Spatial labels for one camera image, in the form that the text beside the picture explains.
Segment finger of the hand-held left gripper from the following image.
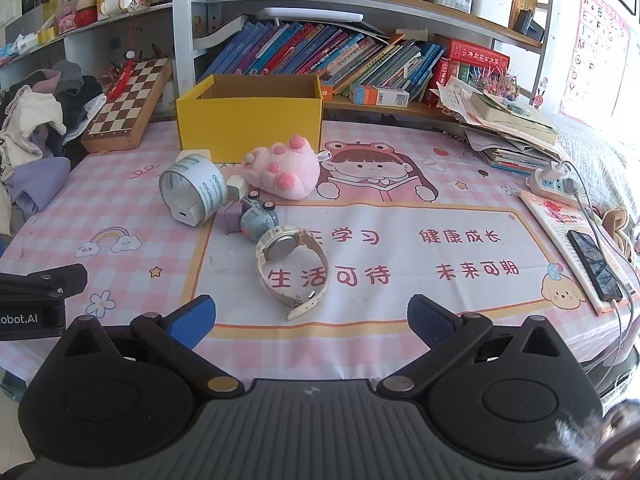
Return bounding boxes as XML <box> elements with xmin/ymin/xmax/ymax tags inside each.
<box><xmin>0</xmin><ymin>262</ymin><xmax>88</xmax><ymax>303</ymax></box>

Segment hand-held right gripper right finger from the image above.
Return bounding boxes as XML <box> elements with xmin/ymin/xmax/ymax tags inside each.
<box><xmin>376</xmin><ymin>294</ymin><xmax>578</xmax><ymax>400</ymax></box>

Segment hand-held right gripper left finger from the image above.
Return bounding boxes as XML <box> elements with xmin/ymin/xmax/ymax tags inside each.
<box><xmin>50</xmin><ymin>294</ymin><xmax>246</xmax><ymax>401</ymax></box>

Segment white usb charger block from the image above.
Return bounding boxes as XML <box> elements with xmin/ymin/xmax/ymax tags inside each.
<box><xmin>167</xmin><ymin>182</ymin><xmax>201</xmax><ymax>224</ymax></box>

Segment grey toy car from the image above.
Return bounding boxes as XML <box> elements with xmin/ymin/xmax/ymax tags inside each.
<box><xmin>222</xmin><ymin>199</ymin><xmax>280</xmax><ymax>242</ymax></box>

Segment small white plug charger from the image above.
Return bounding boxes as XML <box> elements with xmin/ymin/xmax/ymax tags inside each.
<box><xmin>227</xmin><ymin>174</ymin><xmax>249</xmax><ymax>202</ymax></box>

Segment pink plush paw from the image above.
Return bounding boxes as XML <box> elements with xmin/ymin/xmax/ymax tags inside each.
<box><xmin>241</xmin><ymin>134</ymin><xmax>333</xmax><ymax>202</ymax></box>

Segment yellow cardboard box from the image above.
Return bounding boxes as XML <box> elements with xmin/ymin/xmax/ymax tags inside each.
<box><xmin>175</xmin><ymin>74</ymin><xmax>325</xmax><ymax>165</ymax></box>

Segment pink checked desktop mat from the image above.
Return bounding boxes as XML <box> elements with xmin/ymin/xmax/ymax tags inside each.
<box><xmin>0</xmin><ymin>120</ymin><xmax>640</xmax><ymax>383</ymax></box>

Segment lilac garment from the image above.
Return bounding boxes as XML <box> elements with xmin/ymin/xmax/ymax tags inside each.
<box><xmin>10</xmin><ymin>156</ymin><xmax>72</xmax><ymax>217</ymax></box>

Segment cream wrist watch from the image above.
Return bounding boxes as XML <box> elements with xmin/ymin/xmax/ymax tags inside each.
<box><xmin>256</xmin><ymin>225</ymin><xmax>329</xmax><ymax>322</ymax></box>

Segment clear tape roll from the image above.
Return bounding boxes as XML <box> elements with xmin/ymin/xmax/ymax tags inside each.
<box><xmin>159</xmin><ymin>155</ymin><xmax>230</xmax><ymax>228</ymax></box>

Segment red white booklet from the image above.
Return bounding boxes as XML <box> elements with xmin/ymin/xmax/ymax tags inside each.
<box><xmin>519</xmin><ymin>191</ymin><xmax>637</xmax><ymax>317</ymax></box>

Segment cream garment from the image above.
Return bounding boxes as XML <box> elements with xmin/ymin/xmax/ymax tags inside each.
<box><xmin>0</xmin><ymin>84</ymin><xmax>68</xmax><ymax>183</ymax></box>

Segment black smartphone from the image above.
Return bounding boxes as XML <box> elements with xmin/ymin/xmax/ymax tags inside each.
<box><xmin>567</xmin><ymin>230</ymin><xmax>624</xmax><ymax>303</ymax></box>

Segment white power strip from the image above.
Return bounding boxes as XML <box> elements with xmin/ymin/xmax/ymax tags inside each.
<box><xmin>527</xmin><ymin>160</ymin><xmax>583</xmax><ymax>207</ymax></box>

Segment dark garment pile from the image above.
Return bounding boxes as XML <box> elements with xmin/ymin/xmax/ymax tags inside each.
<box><xmin>35</xmin><ymin>60</ymin><xmax>108</xmax><ymax>161</ymax></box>

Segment wooden folding chessboard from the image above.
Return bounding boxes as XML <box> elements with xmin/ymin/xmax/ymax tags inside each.
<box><xmin>80</xmin><ymin>56</ymin><xmax>173</xmax><ymax>153</ymax></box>

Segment stack of papers and books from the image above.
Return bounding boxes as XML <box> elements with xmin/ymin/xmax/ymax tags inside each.
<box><xmin>437</xmin><ymin>77</ymin><xmax>568</xmax><ymax>177</ymax></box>

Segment red tassel charm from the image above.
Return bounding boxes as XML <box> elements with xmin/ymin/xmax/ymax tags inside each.
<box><xmin>107</xmin><ymin>50</ymin><xmax>138</xmax><ymax>102</ymax></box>

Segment beige cloth bag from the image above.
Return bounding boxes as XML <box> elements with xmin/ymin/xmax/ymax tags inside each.
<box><xmin>600</xmin><ymin>207</ymin><xmax>640</xmax><ymax>257</ymax></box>

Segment orange white small carton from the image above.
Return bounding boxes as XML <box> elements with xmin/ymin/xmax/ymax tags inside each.
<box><xmin>350</xmin><ymin>83</ymin><xmax>410</xmax><ymax>107</ymax></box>

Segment grey checked blanket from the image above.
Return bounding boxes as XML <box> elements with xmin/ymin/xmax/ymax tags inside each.
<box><xmin>552</xmin><ymin>125</ymin><xmax>640</xmax><ymax>221</ymax></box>

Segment pink dried flower bunch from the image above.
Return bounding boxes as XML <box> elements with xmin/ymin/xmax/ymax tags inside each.
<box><xmin>470</xmin><ymin>67</ymin><xmax>522</xmax><ymax>102</ymax></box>

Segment dark brown sticks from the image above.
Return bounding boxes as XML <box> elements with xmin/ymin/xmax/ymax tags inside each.
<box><xmin>102</xmin><ymin>42</ymin><xmax>168</xmax><ymax>77</ymax></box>

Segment pink printed box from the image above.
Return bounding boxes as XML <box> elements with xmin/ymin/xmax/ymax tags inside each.
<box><xmin>56</xmin><ymin>10</ymin><xmax>81</xmax><ymax>36</ymax></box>

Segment red round figurine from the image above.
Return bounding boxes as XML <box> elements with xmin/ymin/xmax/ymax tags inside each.
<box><xmin>75</xmin><ymin>0</ymin><xmax>99</xmax><ymax>29</ymax></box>

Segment red thick dictionary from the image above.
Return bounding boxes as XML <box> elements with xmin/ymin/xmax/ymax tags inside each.
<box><xmin>431</xmin><ymin>37</ymin><xmax>511</xmax><ymax>107</ymax></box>

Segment white shelf unit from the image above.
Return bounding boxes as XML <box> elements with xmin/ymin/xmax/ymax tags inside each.
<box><xmin>0</xmin><ymin>0</ymin><xmax>557</xmax><ymax>126</ymax></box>

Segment row of blue children's books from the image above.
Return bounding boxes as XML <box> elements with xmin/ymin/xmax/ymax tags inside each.
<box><xmin>202</xmin><ymin>20</ymin><xmax>447</xmax><ymax>102</ymax></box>

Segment white pen holder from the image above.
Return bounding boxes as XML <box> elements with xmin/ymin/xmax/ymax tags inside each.
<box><xmin>472</xmin><ymin>0</ymin><xmax>514</xmax><ymax>29</ymax></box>

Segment white desk lamp bar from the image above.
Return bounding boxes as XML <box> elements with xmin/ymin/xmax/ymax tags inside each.
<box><xmin>259</xmin><ymin>7</ymin><xmax>365</xmax><ymax>24</ymax></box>

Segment white cable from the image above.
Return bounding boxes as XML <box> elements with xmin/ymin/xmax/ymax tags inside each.
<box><xmin>562</xmin><ymin>160</ymin><xmax>640</xmax><ymax>388</ymax></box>

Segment alphabet wall poster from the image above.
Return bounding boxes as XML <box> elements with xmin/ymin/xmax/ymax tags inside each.
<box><xmin>559</xmin><ymin>0</ymin><xmax>633</xmax><ymax>127</ymax></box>

